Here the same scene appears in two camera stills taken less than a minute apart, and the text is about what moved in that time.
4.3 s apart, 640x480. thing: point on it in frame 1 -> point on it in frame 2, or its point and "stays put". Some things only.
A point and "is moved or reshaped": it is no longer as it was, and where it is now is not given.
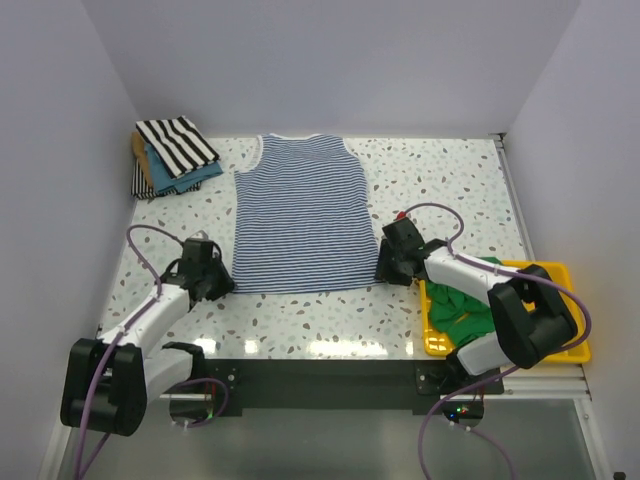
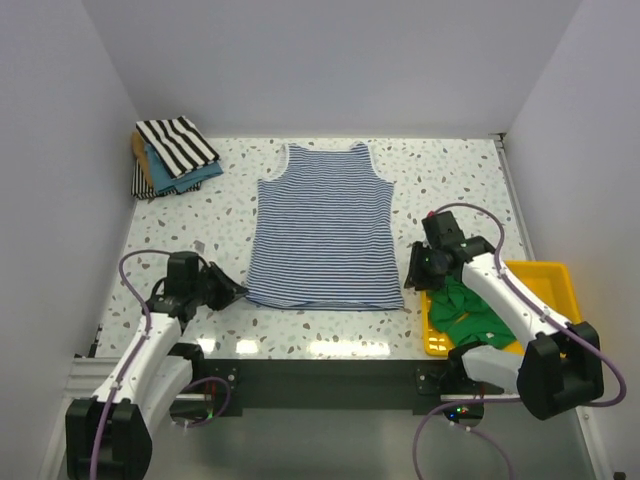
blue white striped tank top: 302,218 is moved or reshaped
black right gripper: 383,270 -> 415,278
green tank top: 456,316 stays put
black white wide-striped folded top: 177,143 stays put
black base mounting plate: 342,383 stays put
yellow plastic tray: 439,344 stays put
